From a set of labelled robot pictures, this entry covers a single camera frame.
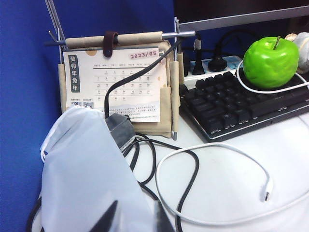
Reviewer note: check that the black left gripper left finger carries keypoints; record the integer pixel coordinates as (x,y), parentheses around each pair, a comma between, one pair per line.
(108,217)

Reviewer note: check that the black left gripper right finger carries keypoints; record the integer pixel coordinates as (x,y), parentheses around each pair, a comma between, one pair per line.
(164,220)

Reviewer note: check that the white plastic bag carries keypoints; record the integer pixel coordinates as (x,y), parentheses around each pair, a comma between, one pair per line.
(91,169)

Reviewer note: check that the grey power brick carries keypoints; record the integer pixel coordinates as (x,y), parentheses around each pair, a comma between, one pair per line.
(120,130)

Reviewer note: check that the beige canvas desk calendar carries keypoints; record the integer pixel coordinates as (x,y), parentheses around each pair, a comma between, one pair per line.
(135,101)

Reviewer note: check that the black mechanical keyboard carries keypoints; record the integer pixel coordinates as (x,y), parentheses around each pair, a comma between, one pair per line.
(229,108)

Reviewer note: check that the black power plug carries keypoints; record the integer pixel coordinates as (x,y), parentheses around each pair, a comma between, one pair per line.
(217,64)

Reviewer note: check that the white power strip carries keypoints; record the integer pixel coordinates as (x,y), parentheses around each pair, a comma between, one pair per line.
(233,62)

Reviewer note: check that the green plastic apple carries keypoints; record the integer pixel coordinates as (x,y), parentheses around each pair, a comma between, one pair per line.
(268,62)

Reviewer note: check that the black computer monitor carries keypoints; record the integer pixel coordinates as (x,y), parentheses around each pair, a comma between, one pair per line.
(217,9)

